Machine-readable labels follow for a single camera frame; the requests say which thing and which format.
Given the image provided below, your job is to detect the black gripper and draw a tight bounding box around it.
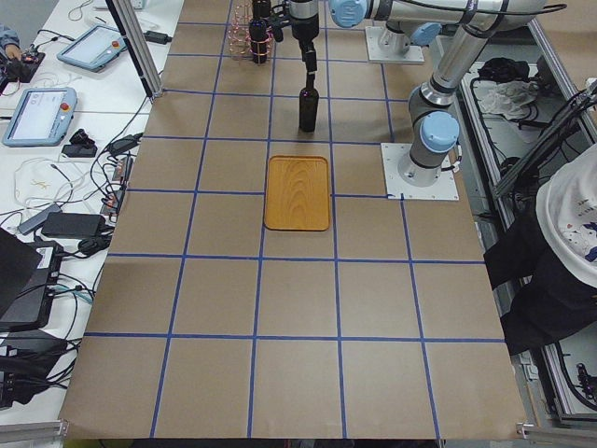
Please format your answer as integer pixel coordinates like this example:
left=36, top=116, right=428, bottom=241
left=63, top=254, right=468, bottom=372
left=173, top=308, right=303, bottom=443
left=298, top=40, right=317, bottom=90

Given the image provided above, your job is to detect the dark wine bottle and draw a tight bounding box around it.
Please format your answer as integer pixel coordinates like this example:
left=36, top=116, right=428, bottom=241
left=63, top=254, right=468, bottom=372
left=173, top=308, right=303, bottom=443
left=298, top=86, right=319, bottom=133
left=252, top=0, right=271, bottom=20
left=249, top=18, right=270, bottom=64

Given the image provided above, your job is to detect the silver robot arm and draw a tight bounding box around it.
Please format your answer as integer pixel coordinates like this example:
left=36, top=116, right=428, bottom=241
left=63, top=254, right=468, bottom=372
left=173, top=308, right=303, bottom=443
left=329, top=0, right=442, bottom=48
left=329, top=1, right=546, bottom=172

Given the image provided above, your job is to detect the wooden tray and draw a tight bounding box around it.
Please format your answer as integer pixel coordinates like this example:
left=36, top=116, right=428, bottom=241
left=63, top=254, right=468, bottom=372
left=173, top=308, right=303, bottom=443
left=264, top=155, right=330, bottom=231

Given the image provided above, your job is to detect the blue teach pendant far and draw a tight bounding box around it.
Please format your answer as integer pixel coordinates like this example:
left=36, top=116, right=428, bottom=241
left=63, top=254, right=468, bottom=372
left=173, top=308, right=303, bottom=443
left=57, top=24, right=127, bottom=72

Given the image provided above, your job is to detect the blue teach pendant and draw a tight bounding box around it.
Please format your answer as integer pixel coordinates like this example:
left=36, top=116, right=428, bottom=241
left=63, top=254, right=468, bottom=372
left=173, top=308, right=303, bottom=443
left=57, top=24, right=127, bottom=72
left=2, top=87, right=77, bottom=147

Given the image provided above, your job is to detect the black handheld device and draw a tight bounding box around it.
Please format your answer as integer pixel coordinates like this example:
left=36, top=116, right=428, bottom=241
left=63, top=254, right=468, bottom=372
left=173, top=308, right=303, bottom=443
left=62, top=128, right=97, bottom=158

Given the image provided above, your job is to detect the blue teach pendant near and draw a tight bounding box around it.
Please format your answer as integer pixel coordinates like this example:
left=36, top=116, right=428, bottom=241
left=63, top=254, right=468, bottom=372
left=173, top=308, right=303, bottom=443
left=2, top=87, right=77, bottom=147

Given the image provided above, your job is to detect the black power adapter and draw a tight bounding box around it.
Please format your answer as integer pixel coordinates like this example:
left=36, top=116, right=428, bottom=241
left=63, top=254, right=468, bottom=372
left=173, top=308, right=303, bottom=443
left=41, top=212, right=105, bottom=239

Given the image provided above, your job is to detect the person in white shirt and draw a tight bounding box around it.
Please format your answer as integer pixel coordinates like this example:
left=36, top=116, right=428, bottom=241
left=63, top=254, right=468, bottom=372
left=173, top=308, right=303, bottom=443
left=484, top=147, right=596, bottom=356

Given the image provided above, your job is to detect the black laptop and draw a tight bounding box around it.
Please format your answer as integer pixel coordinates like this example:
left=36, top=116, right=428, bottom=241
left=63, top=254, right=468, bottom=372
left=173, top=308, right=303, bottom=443
left=1, top=230, right=62, bottom=332

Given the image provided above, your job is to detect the copper wire bottle basket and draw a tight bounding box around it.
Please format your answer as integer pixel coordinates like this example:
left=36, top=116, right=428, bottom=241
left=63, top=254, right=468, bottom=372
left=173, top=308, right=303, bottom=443
left=228, top=1, right=272, bottom=61

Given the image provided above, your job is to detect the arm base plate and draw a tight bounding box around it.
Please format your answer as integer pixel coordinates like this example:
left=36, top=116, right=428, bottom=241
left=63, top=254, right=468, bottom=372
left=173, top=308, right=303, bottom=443
left=365, top=26, right=424, bottom=64
left=381, top=143, right=459, bottom=201

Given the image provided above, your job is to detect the aluminium frame post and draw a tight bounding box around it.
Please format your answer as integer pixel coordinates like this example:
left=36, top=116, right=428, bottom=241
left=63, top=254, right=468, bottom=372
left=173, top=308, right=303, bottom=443
left=106, top=0, right=163, bottom=102

